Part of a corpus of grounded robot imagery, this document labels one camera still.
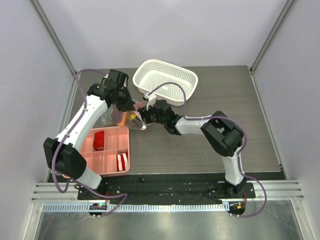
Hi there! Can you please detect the clear pink zip top bag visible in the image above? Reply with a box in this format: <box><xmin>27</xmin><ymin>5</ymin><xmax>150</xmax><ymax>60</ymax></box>
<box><xmin>100</xmin><ymin>101</ymin><xmax>147</xmax><ymax>131</ymax></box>

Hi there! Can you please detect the white perforated plastic basket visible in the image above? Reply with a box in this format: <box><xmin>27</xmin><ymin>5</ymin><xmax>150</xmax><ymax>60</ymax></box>
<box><xmin>132</xmin><ymin>59</ymin><xmax>198</xmax><ymax>107</ymax></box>

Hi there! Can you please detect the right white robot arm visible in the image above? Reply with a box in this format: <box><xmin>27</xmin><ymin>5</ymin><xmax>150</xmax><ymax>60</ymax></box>
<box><xmin>137</xmin><ymin>100</ymin><xmax>246</xmax><ymax>198</ymax></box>

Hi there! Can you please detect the left aluminium corner post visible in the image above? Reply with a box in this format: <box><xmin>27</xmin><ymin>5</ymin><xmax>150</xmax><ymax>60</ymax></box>
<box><xmin>29</xmin><ymin>0</ymin><xmax>77</xmax><ymax>76</ymax></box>

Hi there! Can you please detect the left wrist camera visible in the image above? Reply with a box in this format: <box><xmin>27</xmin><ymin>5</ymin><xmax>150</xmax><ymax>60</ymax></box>
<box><xmin>104</xmin><ymin>69</ymin><xmax>129</xmax><ymax>89</ymax></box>

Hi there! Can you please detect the aluminium front rail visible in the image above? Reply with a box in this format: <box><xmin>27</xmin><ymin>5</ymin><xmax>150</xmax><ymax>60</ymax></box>
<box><xmin>31</xmin><ymin>180</ymin><xmax>305</xmax><ymax>202</ymax></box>

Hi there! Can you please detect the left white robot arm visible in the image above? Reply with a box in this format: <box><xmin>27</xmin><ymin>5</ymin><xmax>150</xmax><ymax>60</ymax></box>
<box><xmin>43</xmin><ymin>80</ymin><xmax>134</xmax><ymax>200</ymax></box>

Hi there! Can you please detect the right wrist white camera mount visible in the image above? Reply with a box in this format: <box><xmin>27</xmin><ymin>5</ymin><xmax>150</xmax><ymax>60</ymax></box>
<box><xmin>143</xmin><ymin>93</ymin><xmax>157</xmax><ymax>110</ymax></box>

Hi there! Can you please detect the right aluminium corner post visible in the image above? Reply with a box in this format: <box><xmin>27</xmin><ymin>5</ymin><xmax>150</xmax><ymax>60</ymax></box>
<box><xmin>249</xmin><ymin>0</ymin><xmax>297</xmax><ymax>75</ymax></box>

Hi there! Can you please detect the pink divided organizer tray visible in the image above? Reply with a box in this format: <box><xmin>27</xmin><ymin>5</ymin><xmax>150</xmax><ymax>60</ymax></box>
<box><xmin>79</xmin><ymin>126</ymin><xmax>131</xmax><ymax>177</ymax></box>

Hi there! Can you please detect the slotted grey cable duct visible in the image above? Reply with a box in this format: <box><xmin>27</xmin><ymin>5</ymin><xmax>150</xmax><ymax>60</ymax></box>
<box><xmin>42</xmin><ymin>202</ymin><xmax>230</xmax><ymax>213</ymax></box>

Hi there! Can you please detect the red white striped fake food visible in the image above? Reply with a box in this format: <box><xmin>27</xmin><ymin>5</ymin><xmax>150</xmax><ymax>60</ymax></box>
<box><xmin>116</xmin><ymin>152</ymin><xmax>129</xmax><ymax>172</ymax></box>

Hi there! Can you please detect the aluminium corner post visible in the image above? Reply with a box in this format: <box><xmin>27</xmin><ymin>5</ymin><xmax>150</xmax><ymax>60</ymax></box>
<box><xmin>29</xmin><ymin>0</ymin><xmax>77</xmax><ymax>76</ymax></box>
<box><xmin>249</xmin><ymin>0</ymin><xmax>297</xmax><ymax>75</ymax></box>

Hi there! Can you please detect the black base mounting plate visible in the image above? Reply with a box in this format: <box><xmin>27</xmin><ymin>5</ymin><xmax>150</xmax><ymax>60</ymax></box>
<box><xmin>77</xmin><ymin>181</ymin><xmax>255</xmax><ymax>201</ymax></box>

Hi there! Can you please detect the red plush fake food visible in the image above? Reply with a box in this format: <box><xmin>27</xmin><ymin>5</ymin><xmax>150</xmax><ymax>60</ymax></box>
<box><xmin>92</xmin><ymin>131</ymin><xmax>105</xmax><ymax>151</ymax></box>

